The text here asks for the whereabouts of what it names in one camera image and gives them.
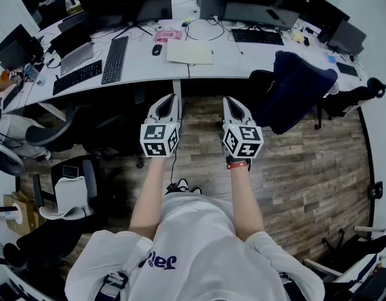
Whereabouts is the black keyboard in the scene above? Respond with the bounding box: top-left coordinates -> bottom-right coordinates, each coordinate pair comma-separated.
231,28 -> 284,46
51,59 -> 103,96

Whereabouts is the navy covered office chair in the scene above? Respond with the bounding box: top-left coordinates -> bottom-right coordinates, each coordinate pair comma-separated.
248,50 -> 340,136

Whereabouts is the long grey keyboard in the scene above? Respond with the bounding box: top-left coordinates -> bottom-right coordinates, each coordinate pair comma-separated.
101,35 -> 130,85

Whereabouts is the black harness strap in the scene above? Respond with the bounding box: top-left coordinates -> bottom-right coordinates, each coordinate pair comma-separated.
100,271 -> 130,301

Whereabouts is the grey laptop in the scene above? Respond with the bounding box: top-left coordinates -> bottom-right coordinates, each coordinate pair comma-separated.
50,26 -> 95,77

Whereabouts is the person's white shirt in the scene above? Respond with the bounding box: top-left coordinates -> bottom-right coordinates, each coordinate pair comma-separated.
64,193 -> 325,301

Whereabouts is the wide black monitor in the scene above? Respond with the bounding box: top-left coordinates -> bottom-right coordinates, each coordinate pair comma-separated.
222,0 -> 306,31

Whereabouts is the cream paper notebook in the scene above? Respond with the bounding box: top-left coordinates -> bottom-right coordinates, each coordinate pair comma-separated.
166,38 -> 214,66

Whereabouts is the black wrist strap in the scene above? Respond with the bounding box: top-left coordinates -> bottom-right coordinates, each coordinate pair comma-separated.
226,154 -> 252,171

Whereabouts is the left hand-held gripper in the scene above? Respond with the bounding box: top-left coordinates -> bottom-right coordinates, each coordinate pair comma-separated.
139,93 -> 183,159

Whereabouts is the brown cardboard box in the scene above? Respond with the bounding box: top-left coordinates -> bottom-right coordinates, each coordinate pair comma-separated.
3,191 -> 46,236

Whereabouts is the pink packet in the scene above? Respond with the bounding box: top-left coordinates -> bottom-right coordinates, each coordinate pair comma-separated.
154,29 -> 183,42

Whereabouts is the person's left forearm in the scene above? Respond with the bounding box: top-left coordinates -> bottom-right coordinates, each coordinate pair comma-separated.
128,157 -> 169,241

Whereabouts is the thick black cable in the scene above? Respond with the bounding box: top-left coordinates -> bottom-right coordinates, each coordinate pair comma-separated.
184,17 -> 227,42

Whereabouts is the person's right forearm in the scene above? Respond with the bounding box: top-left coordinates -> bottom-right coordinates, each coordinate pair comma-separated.
229,165 -> 266,243

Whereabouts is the thin black plug cable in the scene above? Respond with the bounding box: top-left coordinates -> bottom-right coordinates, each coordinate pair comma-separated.
222,23 -> 245,56

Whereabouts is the dark laptop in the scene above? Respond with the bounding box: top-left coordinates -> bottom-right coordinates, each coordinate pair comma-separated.
57,13 -> 87,33

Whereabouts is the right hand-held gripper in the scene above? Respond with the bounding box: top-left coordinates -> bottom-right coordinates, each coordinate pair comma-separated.
222,96 -> 264,158

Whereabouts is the black wall box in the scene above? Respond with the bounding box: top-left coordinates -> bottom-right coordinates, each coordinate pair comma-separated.
370,181 -> 384,200

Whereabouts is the dark tablet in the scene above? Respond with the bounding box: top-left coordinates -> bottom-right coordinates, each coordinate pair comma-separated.
336,61 -> 359,77

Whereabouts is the chair with white cushion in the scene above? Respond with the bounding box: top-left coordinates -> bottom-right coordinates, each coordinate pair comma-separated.
32,155 -> 98,221

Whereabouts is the grey backed monitor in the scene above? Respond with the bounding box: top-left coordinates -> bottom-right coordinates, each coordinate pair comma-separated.
199,0 -> 228,21

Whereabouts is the clear water bottle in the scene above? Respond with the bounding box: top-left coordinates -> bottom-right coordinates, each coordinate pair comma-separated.
23,63 -> 40,83

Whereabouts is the large curved black monitor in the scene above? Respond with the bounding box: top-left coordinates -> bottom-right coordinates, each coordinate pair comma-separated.
77,0 -> 174,40

